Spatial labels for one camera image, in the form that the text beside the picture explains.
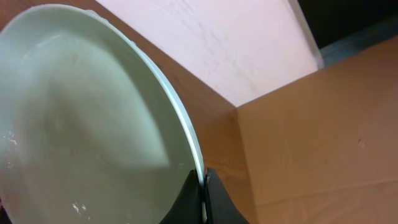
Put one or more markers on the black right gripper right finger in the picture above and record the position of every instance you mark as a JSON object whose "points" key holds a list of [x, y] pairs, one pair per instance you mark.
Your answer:
{"points": [[220, 209]]}

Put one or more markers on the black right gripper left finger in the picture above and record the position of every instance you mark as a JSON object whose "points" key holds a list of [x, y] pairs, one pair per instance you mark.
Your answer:
{"points": [[187, 208]]}

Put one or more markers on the pale green plate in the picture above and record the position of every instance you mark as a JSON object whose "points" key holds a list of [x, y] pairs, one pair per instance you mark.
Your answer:
{"points": [[91, 129]]}

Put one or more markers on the brown cardboard box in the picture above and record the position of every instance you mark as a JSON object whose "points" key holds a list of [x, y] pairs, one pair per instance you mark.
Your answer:
{"points": [[323, 149]]}

